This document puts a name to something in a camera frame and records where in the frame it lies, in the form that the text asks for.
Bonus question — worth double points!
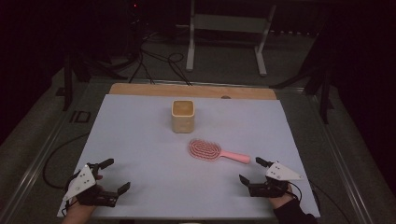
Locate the black tripod stand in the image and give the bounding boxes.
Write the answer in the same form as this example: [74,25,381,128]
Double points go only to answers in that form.
[269,27,335,125]
[55,50,129,112]

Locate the white table mat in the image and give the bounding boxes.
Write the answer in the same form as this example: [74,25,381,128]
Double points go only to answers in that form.
[57,93,321,219]

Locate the metal floor rail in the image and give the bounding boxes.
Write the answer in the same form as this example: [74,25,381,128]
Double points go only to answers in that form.
[0,79,94,224]
[274,87,389,224]

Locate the right hand-held gripper cable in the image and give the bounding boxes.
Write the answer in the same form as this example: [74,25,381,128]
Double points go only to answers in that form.
[289,181,322,213]

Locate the black floor bracket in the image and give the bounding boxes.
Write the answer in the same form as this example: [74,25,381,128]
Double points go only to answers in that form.
[69,110,92,124]

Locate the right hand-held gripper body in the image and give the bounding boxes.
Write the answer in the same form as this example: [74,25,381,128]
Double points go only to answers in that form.
[248,161,304,199]

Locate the person's left hand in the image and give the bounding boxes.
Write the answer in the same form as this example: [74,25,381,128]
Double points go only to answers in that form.
[64,201,98,219]

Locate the left hand-held gripper cable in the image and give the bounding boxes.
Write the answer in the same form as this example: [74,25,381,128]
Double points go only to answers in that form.
[42,133,91,218]

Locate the pink hairbrush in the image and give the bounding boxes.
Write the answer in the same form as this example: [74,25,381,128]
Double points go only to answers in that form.
[188,138,252,165]

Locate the person's right hand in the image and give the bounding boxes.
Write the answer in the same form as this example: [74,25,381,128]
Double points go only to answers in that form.
[268,185,295,210]

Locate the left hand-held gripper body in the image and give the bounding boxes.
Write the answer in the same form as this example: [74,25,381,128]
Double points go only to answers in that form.
[62,161,119,208]

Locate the black floor cables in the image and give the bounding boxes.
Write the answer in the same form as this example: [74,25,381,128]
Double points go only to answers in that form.
[128,29,193,87]

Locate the hand-held gripper cable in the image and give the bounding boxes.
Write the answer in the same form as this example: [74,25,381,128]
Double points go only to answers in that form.
[289,181,322,213]
[42,133,91,218]

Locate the yellow square cup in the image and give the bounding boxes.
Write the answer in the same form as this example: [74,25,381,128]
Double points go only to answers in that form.
[170,99,196,134]

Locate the white metal stand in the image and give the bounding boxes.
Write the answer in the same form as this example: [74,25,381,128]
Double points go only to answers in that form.
[185,0,277,77]

